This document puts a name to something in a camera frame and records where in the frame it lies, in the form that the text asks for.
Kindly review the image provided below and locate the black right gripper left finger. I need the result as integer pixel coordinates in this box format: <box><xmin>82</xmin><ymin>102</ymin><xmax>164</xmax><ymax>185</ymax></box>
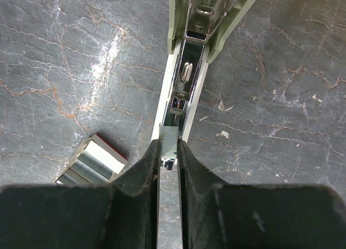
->
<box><xmin>1</xmin><ymin>139</ymin><xmax>161</xmax><ymax>248</ymax></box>

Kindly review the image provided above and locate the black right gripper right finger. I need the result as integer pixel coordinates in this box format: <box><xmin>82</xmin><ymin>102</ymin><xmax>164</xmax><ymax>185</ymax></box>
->
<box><xmin>177</xmin><ymin>141</ymin><xmax>345</xmax><ymax>248</ymax></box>

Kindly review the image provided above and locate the red white staple box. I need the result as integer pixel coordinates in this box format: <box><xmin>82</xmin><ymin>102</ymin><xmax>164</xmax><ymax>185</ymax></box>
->
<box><xmin>55</xmin><ymin>134</ymin><xmax>128</xmax><ymax>185</ymax></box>

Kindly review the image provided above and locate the silver staple strip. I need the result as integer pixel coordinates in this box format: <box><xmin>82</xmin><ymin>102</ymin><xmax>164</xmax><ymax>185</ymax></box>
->
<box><xmin>159</xmin><ymin>126</ymin><xmax>178</xmax><ymax>160</ymax></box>

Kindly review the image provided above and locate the green white stapler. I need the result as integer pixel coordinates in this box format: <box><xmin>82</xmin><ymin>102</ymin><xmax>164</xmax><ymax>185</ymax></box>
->
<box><xmin>152</xmin><ymin>0</ymin><xmax>256</xmax><ymax>171</ymax></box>

